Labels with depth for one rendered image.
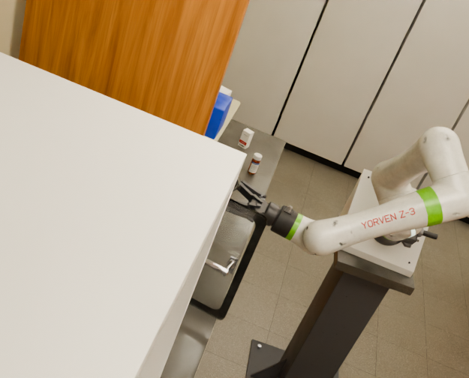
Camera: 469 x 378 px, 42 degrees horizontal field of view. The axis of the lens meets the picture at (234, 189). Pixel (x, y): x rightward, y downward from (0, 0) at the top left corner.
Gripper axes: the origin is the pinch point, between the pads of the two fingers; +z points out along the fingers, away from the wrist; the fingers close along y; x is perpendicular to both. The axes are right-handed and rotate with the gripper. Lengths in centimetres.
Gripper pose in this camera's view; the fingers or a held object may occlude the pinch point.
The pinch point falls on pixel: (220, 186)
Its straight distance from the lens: 195.4
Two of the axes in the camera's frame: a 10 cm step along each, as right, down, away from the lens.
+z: -8.8, -4.8, 0.3
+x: -3.8, 7.4, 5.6
